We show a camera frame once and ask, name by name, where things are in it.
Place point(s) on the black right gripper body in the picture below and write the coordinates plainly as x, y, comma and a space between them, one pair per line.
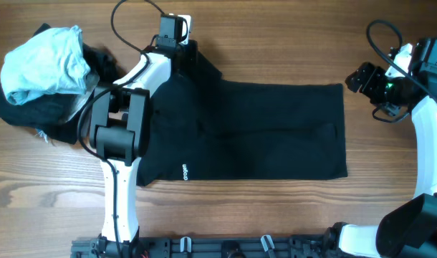
382, 89

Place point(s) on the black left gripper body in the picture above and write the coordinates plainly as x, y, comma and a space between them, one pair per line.
190, 51

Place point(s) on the black polo shirt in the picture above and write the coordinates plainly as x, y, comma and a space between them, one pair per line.
206, 128

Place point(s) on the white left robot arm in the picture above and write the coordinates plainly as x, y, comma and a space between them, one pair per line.
119, 135

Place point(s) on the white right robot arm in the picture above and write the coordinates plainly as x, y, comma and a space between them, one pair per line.
410, 230

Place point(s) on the light blue crumpled garment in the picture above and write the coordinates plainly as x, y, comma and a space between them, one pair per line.
52, 62

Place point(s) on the black folded garment pile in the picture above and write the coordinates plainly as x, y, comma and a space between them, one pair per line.
56, 116

